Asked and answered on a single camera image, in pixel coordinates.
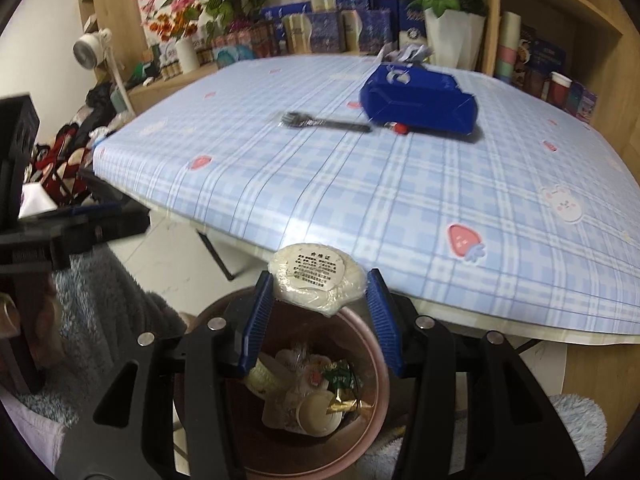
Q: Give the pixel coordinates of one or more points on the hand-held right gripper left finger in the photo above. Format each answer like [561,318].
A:
[257,330]

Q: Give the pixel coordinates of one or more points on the pile of clothes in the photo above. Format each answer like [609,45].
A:
[70,150]

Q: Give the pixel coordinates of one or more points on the green snack wrapper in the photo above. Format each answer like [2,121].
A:
[340,375]

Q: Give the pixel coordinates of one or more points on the person's left hand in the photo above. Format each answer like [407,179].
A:
[45,320]

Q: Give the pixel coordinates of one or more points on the metal fork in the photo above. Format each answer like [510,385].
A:
[325,121]

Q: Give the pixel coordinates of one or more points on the pink trash bin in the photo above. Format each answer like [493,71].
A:
[370,385]

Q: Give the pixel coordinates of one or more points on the black table leg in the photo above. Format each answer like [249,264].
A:
[215,255]

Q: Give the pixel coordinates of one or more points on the gold foil wrapper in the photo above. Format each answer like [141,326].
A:
[350,404]

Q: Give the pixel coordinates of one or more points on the purple box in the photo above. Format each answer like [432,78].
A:
[582,102]

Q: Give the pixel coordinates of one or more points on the blue plaid tablecloth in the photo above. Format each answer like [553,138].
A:
[375,200]

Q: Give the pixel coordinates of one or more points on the red orange wrapper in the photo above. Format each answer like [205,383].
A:
[397,128]

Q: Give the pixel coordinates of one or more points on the row of small bottles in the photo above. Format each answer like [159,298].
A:
[162,65]

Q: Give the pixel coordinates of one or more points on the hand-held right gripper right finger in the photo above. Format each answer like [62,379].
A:
[382,320]

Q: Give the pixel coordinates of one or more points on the white ribbed vase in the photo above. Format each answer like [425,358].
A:
[186,55]

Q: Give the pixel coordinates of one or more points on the clear floral plastic bag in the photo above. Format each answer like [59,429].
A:
[295,365]

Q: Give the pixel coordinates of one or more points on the grey fluffy clothing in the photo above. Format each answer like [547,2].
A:
[110,310]

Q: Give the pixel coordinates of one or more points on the pastel paper roll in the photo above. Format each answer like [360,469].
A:
[508,47]

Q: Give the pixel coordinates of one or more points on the white faceted vase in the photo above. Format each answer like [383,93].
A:
[455,40]

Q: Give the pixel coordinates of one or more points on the wooden shelf unit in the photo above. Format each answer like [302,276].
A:
[600,35]

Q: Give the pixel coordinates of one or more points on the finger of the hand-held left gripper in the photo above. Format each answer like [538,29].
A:
[110,225]

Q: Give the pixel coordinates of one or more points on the dark blue flat box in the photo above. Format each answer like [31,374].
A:
[282,14]

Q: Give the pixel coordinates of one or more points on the dark blue book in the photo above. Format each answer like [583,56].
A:
[545,55]

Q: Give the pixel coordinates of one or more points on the wooden sideboard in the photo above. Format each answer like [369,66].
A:
[165,85]

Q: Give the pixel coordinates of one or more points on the orange flower bunch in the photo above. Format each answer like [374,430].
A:
[172,25]

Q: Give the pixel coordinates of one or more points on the green paper cup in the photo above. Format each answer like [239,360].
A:
[262,375]

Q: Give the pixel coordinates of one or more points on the blue white gift box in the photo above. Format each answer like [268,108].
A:
[411,25]

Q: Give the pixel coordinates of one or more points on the white round fan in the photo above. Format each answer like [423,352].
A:
[89,50]

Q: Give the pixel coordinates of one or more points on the red paper cup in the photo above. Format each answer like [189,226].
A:
[559,90]

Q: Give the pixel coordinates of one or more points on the pink ribbed planter box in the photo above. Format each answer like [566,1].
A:
[247,42]

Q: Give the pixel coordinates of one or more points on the round white cake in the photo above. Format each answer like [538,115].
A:
[315,275]

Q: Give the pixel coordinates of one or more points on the blue paper box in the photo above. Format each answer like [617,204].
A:
[420,100]

